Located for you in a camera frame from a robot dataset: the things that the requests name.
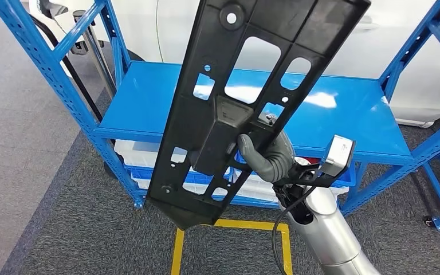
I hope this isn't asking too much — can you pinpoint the black plastic panel part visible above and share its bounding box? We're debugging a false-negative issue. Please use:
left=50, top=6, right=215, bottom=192
left=146, top=0, right=372, bottom=231

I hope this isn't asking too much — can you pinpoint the blue metal shelf rack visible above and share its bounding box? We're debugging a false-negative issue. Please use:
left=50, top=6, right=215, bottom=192
left=0, top=0, right=440, bottom=217

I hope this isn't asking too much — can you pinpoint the white car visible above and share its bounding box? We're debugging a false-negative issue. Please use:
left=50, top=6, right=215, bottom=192
left=28, top=0, right=440, bottom=129

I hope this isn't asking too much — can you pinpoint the black charging connector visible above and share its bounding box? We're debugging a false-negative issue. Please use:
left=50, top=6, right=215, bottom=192
left=38, top=0, right=70, bottom=19

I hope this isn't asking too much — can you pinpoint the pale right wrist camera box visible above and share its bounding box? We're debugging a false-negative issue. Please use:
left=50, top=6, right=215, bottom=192
left=317, top=133, right=356, bottom=178

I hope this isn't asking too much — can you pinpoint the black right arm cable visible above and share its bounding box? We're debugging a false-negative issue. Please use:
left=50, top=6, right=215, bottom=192
left=271, top=186, right=320, bottom=275

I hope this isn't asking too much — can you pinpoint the silver stanchion post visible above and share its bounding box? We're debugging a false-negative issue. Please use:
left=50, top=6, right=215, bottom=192
left=72, top=9, right=117, bottom=100

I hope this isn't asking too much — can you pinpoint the black charging hose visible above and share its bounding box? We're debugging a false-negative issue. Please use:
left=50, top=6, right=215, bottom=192
left=30, top=15, right=105, bottom=124

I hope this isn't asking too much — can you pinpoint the white car door handle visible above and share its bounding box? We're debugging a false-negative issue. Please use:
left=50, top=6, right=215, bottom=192
left=356, top=15, right=381, bottom=31

